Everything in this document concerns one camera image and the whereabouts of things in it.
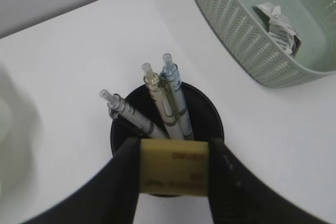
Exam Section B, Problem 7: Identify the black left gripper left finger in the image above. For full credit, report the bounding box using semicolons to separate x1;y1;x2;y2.
27;137;141;223

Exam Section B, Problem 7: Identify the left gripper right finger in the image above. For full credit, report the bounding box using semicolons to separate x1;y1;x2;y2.
208;138;323;223

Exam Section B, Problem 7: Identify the translucent green wavy plate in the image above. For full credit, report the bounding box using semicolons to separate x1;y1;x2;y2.
1;65;39;198

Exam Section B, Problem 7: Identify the white waste paper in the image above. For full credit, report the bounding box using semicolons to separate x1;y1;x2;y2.
252;2;301;57

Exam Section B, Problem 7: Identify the beige pen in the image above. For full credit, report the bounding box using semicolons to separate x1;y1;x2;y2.
142;63;184;140

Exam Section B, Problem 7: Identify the black mesh pen holder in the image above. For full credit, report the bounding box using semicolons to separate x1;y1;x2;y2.
110;83;224;155

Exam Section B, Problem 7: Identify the white grey pen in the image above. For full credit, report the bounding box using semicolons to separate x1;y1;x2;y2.
99;89;168;139

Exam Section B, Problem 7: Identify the pale green plastic basket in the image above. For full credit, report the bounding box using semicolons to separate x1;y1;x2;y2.
195;0;335;88

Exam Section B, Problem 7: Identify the blue grey pen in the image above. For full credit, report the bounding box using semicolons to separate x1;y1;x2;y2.
160;53;194;140

